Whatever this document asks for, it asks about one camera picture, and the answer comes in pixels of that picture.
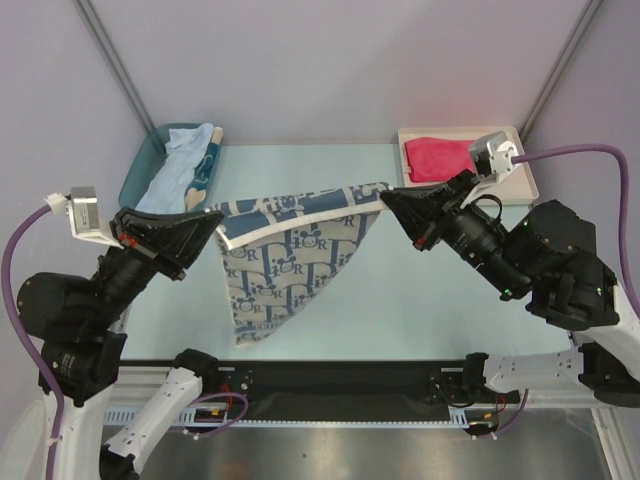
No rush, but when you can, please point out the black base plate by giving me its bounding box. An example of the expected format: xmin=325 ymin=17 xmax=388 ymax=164
xmin=204 ymin=360 xmax=520 ymax=420

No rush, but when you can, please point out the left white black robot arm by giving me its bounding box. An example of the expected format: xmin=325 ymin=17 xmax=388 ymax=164
xmin=1 ymin=208 xmax=224 ymax=479

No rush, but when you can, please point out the white slotted cable duct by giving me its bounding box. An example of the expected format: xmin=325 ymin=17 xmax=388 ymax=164
xmin=102 ymin=404 xmax=501 ymax=427

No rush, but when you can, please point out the aluminium frame rail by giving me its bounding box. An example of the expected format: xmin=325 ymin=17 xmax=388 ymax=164
xmin=108 ymin=366 xmax=610 ymax=409

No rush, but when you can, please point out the pink red towel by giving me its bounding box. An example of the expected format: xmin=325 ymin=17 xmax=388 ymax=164
xmin=404 ymin=137 xmax=473 ymax=183

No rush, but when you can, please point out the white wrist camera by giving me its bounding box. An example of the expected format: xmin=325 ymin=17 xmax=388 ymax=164
xmin=44 ymin=186 xmax=121 ymax=248
xmin=461 ymin=130 xmax=519 ymax=207

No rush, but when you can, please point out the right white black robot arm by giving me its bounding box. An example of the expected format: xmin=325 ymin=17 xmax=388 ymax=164
xmin=380 ymin=170 xmax=639 ymax=408

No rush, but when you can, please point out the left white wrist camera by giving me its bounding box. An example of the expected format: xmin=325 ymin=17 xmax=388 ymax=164
xmin=44 ymin=186 xmax=121 ymax=248

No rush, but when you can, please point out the cream plastic tray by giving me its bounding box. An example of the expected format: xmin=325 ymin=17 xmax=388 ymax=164
xmin=397 ymin=125 xmax=539 ymax=206

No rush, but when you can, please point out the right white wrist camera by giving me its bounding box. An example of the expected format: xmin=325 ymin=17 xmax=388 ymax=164
xmin=461 ymin=130 xmax=519 ymax=207

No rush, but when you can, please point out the teal plastic basket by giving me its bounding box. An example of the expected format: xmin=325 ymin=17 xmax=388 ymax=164
xmin=118 ymin=123 xmax=219 ymax=209

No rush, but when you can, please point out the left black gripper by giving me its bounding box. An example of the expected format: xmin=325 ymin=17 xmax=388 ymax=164
xmin=88 ymin=202 xmax=226 ymax=325

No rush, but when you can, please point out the light blue towel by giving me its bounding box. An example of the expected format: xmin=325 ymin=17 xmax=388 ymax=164
xmin=133 ymin=123 xmax=216 ymax=214

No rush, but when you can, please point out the white blue patterned towel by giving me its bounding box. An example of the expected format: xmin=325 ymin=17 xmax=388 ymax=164
xmin=215 ymin=182 xmax=391 ymax=346

